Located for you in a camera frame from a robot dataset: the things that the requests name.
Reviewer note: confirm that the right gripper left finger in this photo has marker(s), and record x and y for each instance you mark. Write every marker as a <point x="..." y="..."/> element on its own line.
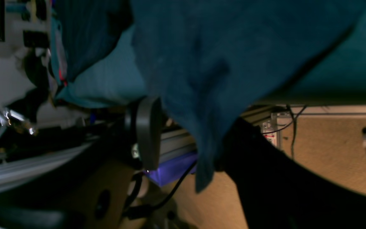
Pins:
<point x="143" y="125"/>

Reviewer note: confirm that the dark blue T-shirt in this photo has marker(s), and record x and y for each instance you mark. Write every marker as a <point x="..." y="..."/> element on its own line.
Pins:
<point x="207" y="60"/>

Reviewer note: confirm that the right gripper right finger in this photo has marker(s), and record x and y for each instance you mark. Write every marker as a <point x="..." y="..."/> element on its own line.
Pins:
<point x="277" y="193"/>

